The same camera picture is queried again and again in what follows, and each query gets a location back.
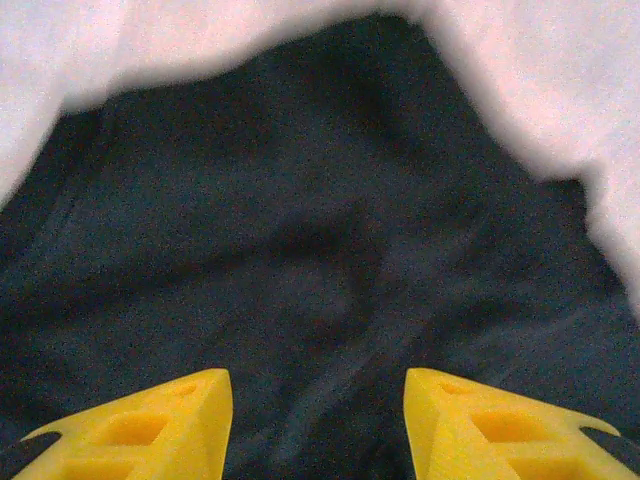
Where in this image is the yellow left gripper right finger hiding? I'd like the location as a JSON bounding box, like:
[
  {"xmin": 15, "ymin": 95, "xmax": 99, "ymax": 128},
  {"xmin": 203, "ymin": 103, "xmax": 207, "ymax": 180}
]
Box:
[{"xmin": 403, "ymin": 367, "xmax": 626, "ymax": 480}]

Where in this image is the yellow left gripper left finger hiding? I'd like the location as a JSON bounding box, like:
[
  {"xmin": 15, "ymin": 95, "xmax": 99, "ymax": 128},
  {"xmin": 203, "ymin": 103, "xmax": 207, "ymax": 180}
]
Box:
[{"xmin": 9, "ymin": 368, "xmax": 235, "ymax": 480}]

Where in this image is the black t-shirt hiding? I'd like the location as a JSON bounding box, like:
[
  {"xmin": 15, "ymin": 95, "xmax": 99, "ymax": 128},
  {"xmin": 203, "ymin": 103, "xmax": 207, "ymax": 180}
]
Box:
[{"xmin": 0, "ymin": 12, "xmax": 640, "ymax": 480}]

